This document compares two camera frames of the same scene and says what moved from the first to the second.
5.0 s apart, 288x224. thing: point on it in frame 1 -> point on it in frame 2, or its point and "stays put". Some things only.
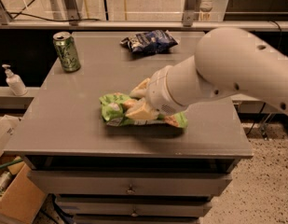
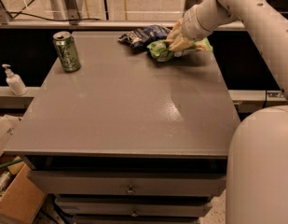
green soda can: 66,51 stays put
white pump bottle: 18,88 stays put
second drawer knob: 134,214 stays put
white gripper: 157,92 -> 192,24
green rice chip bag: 113,108 -> 161,51
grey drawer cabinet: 109,157 stays put
